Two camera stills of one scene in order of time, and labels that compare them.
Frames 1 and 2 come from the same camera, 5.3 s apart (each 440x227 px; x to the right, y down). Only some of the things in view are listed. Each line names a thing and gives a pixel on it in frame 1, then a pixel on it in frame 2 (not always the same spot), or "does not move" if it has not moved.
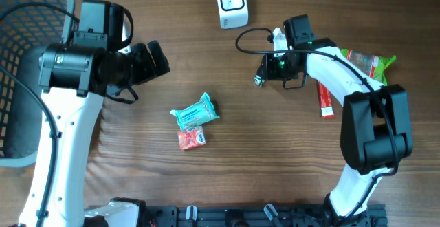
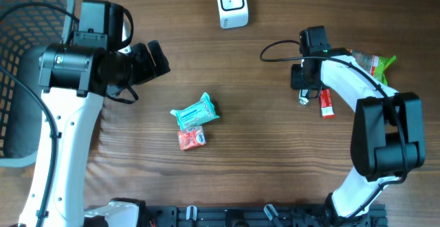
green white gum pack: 258,80 → 304,96
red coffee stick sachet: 325,100 does not move
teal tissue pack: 196,115 does not move
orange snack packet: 191,137 does not move
